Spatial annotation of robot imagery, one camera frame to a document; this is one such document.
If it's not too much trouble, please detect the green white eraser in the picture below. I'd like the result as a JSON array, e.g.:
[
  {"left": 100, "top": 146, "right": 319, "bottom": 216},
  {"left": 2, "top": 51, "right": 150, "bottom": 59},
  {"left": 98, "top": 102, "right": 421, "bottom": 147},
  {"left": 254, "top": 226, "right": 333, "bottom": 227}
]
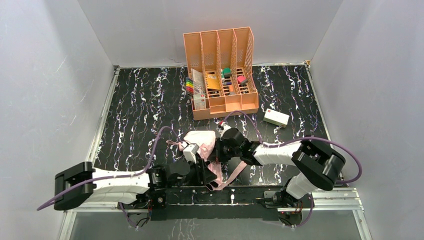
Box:
[{"left": 221, "top": 67, "right": 232, "bottom": 79}]

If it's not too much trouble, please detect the purple cable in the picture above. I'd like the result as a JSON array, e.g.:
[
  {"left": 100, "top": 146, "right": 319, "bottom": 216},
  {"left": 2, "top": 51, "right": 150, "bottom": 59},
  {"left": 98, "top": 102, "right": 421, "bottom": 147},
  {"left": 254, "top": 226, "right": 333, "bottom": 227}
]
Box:
[
  {"left": 221, "top": 110, "right": 363, "bottom": 229},
  {"left": 36, "top": 125, "right": 181, "bottom": 229}
]

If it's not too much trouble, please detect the white green small box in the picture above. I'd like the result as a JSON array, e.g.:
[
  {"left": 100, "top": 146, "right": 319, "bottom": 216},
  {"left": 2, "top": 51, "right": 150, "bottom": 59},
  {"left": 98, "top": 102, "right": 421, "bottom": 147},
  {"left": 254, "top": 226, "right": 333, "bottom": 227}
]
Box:
[{"left": 263, "top": 108, "right": 290, "bottom": 128}]

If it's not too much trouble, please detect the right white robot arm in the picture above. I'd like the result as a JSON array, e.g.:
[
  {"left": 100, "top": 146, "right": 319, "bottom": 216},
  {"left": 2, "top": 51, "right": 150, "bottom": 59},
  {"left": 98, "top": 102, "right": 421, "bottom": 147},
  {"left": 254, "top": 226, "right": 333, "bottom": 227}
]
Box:
[{"left": 215, "top": 127, "right": 346, "bottom": 201}]

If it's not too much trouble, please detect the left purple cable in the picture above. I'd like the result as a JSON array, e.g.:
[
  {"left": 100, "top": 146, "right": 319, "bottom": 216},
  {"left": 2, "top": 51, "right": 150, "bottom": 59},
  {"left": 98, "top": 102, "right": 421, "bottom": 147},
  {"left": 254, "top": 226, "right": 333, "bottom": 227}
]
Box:
[{"left": 36, "top": 125, "right": 181, "bottom": 229}]

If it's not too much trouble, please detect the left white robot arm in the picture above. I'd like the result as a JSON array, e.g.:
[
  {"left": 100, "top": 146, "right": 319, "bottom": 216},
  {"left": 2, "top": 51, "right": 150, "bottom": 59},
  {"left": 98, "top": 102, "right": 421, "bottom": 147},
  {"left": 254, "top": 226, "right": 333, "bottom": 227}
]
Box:
[{"left": 53, "top": 158, "right": 222, "bottom": 211}]

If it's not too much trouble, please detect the orange plastic desk organizer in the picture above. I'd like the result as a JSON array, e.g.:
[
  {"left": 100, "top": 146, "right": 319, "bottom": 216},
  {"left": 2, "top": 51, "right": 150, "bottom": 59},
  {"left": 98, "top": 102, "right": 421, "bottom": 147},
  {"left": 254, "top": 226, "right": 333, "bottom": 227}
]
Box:
[{"left": 183, "top": 27, "right": 259, "bottom": 121}]

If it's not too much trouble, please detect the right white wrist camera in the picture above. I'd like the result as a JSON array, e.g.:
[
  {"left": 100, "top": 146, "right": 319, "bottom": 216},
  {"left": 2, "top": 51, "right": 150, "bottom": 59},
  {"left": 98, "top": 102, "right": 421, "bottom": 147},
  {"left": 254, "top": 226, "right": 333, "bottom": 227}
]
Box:
[{"left": 217, "top": 121, "right": 232, "bottom": 137}]

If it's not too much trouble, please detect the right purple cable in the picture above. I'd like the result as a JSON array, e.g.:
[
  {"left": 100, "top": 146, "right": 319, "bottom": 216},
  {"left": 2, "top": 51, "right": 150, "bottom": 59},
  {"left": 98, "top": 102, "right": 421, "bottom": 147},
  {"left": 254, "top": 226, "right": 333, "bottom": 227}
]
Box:
[{"left": 221, "top": 110, "right": 363, "bottom": 229}]

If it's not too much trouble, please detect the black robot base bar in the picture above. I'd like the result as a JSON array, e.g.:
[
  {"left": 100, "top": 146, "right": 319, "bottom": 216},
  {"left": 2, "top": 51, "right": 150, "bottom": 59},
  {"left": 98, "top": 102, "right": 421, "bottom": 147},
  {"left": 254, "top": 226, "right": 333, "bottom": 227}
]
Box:
[{"left": 150, "top": 186, "right": 283, "bottom": 221}]

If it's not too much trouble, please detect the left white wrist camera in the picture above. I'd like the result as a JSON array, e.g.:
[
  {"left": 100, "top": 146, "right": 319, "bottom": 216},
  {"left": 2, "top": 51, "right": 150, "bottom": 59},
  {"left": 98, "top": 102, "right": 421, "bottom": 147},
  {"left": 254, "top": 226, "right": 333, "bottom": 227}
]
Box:
[{"left": 182, "top": 143, "right": 200, "bottom": 164}]

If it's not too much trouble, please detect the white red box in organizer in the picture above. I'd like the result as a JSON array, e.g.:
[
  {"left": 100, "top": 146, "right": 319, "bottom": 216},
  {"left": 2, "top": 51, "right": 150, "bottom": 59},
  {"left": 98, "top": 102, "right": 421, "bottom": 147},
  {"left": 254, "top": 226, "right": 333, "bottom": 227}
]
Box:
[{"left": 192, "top": 93, "right": 208, "bottom": 111}]

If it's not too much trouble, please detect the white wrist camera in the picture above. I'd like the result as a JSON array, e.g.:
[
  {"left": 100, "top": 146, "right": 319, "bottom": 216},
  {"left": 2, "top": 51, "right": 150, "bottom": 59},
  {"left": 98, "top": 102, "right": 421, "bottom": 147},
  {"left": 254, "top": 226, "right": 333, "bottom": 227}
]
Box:
[
  {"left": 217, "top": 121, "right": 232, "bottom": 137},
  {"left": 182, "top": 143, "right": 200, "bottom": 164}
]

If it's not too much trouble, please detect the yellow spiral notebook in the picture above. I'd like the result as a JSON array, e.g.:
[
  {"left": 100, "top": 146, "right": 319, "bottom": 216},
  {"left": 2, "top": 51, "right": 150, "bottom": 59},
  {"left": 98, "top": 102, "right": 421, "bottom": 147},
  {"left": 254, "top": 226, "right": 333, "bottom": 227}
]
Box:
[{"left": 205, "top": 73, "right": 221, "bottom": 92}]

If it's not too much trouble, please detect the black pink folding umbrella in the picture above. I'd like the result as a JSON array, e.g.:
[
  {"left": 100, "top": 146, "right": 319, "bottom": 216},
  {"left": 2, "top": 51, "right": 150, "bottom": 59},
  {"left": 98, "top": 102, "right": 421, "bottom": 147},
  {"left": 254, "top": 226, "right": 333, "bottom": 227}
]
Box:
[{"left": 166, "top": 130, "right": 247, "bottom": 191}]

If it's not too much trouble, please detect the pink grey eraser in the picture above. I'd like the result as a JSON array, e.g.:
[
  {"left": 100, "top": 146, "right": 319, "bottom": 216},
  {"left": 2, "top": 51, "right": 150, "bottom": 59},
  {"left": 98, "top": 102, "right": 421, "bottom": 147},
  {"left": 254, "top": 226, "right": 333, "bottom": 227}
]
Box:
[{"left": 236, "top": 75, "right": 248, "bottom": 85}]

